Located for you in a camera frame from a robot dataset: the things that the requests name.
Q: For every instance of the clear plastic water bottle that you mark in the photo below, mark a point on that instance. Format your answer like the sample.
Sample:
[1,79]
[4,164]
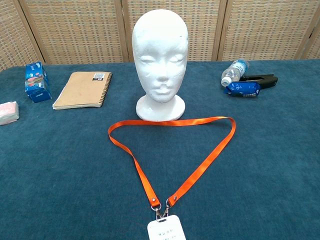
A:
[235,71]

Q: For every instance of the blue cookie box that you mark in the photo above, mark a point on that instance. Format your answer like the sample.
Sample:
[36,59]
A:
[37,85]

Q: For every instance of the white badge card holder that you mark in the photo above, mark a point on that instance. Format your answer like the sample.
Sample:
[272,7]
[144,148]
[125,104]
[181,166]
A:
[165,230]

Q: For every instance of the woven folding screen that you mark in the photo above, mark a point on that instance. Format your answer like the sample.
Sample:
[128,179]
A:
[75,30]

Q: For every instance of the white foam mannequin head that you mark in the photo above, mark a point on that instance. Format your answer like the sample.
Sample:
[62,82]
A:
[160,62]

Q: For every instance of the blue wet wipes pack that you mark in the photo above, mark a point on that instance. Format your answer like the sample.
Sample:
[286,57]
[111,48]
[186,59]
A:
[243,90]

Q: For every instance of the blue table cloth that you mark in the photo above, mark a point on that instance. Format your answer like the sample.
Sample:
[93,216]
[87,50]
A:
[75,162]

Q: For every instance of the brown spiral notebook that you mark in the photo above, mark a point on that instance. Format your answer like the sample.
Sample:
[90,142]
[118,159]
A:
[82,90]

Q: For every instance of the black stapler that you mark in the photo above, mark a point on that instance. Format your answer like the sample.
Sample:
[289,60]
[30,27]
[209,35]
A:
[267,81]

